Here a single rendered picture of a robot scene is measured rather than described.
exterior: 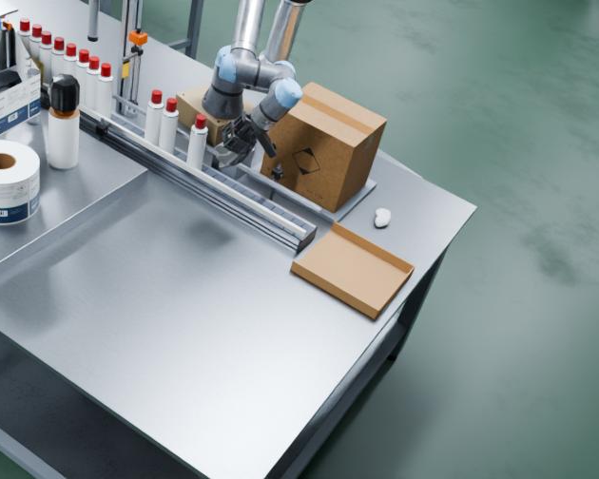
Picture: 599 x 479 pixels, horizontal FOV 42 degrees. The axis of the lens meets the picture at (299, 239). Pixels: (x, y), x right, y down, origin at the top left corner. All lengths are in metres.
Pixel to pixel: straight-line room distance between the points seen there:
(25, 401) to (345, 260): 1.13
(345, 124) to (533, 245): 2.03
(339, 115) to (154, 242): 0.73
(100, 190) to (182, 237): 0.29
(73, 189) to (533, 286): 2.44
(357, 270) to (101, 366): 0.85
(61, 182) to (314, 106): 0.83
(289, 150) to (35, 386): 1.14
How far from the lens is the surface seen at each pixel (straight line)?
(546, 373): 3.66
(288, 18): 2.58
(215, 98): 2.77
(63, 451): 2.61
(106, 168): 2.54
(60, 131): 2.43
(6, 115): 2.57
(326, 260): 2.42
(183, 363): 2.05
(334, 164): 2.49
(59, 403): 2.72
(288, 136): 2.54
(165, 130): 2.55
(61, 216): 2.35
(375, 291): 2.37
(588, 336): 3.96
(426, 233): 2.67
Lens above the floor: 2.40
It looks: 40 degrees down
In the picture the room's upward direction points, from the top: 16 degrees clockwise
